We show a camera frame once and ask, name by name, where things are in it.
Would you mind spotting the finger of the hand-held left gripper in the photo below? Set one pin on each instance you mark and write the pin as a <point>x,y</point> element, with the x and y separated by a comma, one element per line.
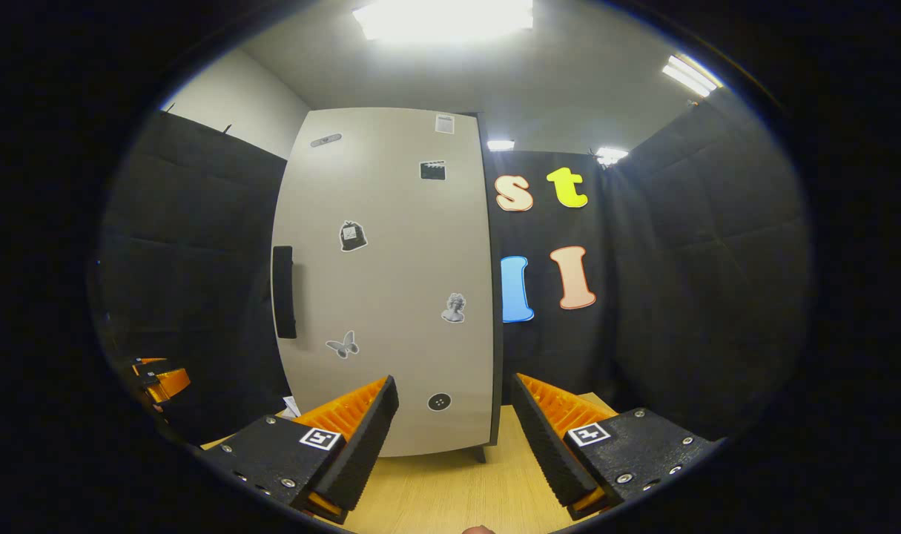
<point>150,363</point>
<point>170,383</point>

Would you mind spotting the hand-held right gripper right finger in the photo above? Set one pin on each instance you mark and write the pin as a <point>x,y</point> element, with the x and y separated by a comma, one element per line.
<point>550,452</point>

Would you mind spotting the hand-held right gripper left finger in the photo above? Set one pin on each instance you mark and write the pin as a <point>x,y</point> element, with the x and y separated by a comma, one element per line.
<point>361,445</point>

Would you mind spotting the grey cabinet door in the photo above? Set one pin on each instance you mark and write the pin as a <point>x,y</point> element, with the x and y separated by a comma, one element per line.
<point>391,259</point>

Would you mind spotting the dark grey cabinet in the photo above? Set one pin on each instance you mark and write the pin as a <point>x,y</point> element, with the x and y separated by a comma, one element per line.
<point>497,297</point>

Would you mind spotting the small stack of books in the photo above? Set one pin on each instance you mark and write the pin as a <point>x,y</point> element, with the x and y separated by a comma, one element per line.
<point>292,408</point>

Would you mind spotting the black backdrop cloth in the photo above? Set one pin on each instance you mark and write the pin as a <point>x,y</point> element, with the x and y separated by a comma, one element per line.
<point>680,259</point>

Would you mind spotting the ceiling strip light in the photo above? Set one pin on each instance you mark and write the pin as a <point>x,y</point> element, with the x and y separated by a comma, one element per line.
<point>500,145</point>

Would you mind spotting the small ceiling light panel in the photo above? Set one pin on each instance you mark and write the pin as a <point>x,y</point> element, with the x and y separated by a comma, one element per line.
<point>689,74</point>

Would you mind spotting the large ceiling light panel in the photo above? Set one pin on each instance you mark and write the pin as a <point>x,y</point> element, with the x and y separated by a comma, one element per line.
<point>443,18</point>

